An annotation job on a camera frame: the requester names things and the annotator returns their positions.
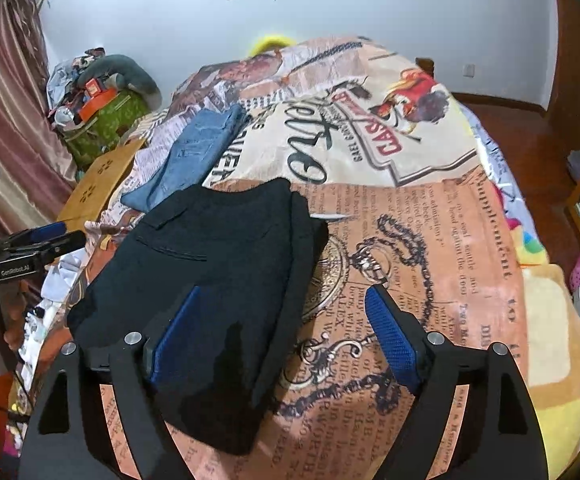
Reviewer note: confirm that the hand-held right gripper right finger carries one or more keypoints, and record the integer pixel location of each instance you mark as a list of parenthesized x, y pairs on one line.
[(392, 335)]

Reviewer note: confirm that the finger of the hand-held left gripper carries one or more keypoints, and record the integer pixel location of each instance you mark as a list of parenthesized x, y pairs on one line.
[(67, 244), (45, 232)]

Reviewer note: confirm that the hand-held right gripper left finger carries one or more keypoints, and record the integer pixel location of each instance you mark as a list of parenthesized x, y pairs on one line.
[(175, 340)]

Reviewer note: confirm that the black pants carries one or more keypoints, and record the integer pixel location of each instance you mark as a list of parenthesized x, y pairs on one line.
[(220, 270)]

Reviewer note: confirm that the person's left hand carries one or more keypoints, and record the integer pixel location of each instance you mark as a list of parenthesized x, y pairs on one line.
[(12, 327)]

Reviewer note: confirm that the white crumpled cloth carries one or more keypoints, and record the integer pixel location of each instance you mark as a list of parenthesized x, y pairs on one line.
[(57, 285)]

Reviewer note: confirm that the wooden folding lap table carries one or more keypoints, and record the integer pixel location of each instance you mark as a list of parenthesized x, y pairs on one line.
[(97, 180)]

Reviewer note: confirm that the newspaper printed blanket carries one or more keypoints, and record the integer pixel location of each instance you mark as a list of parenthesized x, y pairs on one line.
[(420, 240)]

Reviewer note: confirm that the pink striped curtain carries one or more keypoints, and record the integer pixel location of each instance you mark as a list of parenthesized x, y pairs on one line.
[(10, 135)]

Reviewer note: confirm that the green patterned bag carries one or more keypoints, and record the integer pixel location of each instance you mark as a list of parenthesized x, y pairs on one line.
[(105, 125)]

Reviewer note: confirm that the orange box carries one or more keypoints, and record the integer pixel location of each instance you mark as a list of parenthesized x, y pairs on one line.
[(97, 100)]

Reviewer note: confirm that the pile of assorted clothes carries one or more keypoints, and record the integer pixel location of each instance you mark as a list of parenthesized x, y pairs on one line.
[(67, 85)]

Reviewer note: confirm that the folded blue jeans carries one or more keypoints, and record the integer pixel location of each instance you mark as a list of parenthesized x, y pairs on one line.
[(195, 155)]

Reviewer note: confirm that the rainbow coloured plush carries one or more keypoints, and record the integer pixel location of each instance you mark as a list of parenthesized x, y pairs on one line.
[(527, 240)]

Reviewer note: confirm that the yellow toast pattern blanket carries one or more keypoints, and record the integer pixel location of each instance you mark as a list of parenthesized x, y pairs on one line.
[(560, 360)]

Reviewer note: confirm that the white printed bedsheet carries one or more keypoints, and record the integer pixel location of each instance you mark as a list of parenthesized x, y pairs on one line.
[(495, 155)]

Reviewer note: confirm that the yellow plush toy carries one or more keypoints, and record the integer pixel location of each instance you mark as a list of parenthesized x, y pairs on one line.
[(272, 44)]

